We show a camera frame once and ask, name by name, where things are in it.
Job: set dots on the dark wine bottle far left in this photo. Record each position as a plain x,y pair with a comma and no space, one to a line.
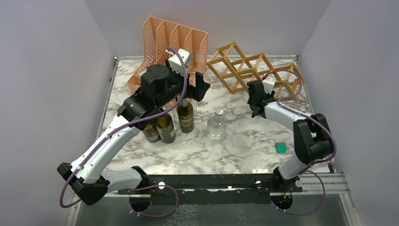
151,133

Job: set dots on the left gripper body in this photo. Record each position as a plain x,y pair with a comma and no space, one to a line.
189,90

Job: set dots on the small clear glass bottle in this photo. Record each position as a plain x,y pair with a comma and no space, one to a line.
174,116

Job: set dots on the round clear bottle with cap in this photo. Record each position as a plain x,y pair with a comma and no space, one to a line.
217,126

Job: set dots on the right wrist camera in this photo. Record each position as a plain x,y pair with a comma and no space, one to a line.
268,84

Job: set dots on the green sponge block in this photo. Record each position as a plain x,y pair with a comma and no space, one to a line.
281,147

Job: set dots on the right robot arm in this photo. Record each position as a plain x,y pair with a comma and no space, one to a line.
313,142

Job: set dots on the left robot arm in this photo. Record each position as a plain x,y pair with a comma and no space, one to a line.
87,176

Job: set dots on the wooden wine rack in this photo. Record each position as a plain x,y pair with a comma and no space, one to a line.
234,69

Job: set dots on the dark wine bottle with label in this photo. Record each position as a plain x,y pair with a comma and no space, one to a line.
185,113

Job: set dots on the tall clear glass bottle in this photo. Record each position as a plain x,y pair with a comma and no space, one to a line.
192,104

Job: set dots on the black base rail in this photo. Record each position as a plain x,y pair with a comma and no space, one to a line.
204,189

